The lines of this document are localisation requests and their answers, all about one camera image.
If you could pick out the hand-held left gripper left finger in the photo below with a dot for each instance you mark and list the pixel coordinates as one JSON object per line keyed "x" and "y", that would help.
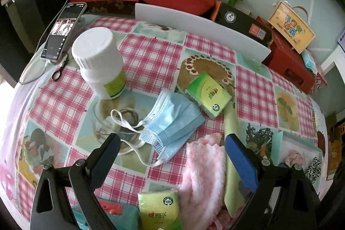
{"x": 107, "y": 154}

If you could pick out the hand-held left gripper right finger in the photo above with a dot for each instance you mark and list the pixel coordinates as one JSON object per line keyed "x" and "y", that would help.
{"x": 240, "y": 160}

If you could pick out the light green cloth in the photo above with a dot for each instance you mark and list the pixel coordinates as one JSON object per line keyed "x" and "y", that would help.
{"x": 231, "y": 122}

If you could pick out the teal tray box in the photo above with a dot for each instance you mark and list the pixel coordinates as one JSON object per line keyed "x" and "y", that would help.
{"x": 277, "y": 146}

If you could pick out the pink fluffy towel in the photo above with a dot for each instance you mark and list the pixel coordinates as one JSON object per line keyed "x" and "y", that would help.
{"x": 202, "y": 178}

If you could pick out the blue face mask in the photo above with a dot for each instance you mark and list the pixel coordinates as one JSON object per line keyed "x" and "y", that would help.
{"x": 172, "y": 119}

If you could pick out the green tissue pack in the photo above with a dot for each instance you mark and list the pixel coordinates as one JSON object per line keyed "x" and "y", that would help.
{"x": 157, "y": 211}
{"x": 207, "y": 92}

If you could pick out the teal box with red shape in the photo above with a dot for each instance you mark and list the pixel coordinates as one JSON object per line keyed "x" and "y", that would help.
{"x": 121, "y": 219}

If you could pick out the leopard print scrunchie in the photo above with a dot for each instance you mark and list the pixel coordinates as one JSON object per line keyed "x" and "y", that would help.
{"x": 312, "y": 168}

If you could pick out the cardboard box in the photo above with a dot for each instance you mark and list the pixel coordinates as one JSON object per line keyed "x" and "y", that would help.
{"x": 335, "y": 143}

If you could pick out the white pill bottle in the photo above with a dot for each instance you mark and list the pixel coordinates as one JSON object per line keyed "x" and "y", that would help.
{"x": 94, "y": 57}

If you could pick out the small black scissors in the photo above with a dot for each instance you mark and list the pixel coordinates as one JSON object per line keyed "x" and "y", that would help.
{"x": 63, "y": 63}

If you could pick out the pink checked printed tablecloth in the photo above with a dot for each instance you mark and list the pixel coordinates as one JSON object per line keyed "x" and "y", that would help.
{"x": 151, "y": 57}

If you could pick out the red carton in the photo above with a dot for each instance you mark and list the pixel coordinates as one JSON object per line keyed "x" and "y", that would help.
{"x": 285, "y": 57}

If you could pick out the red patterned box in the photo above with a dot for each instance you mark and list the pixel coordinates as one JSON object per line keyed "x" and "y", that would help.
{"x": 319, "y": 79}

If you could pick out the blue wipes pack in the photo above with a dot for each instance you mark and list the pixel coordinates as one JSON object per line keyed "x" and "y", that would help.
{"x": 310, "y": 61}

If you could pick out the smartphone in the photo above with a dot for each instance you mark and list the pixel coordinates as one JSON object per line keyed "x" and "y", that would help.
{"x": 62, "y": 30}

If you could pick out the white plastic board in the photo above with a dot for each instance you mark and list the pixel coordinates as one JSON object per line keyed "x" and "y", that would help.
{"x": 202, "y": 30}

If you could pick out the black box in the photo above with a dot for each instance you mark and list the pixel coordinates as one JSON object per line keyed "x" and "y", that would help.
{"x": 237, "y": 19}

